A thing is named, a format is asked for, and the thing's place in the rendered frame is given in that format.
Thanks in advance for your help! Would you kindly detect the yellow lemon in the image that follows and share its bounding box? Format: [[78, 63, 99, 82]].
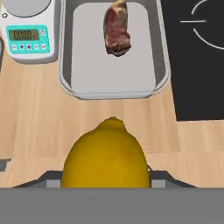
[[60, 116, 151, 189]]

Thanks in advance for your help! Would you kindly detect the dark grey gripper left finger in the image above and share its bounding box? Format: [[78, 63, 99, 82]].
[[11, 170, 64, 189]]

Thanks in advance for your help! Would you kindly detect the white kitchen scale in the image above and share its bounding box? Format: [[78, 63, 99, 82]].
[[0, 0, 61, 64]]

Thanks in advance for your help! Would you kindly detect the grey object at counter edge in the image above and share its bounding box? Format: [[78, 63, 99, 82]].
[[0, 157, 12, 172]]

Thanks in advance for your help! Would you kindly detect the raw red steak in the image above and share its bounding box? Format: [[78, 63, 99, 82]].
[[102, 0, 132, 58]]

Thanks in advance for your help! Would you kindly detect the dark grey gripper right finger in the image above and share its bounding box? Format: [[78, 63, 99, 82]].
[[147, 165, 198, 189]]

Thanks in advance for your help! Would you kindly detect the grey tupperware container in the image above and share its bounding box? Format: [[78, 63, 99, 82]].
[[59, 0, 172, 101]]

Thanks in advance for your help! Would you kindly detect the black hob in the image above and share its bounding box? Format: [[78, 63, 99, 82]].
[[160, 0, 224, 122]]

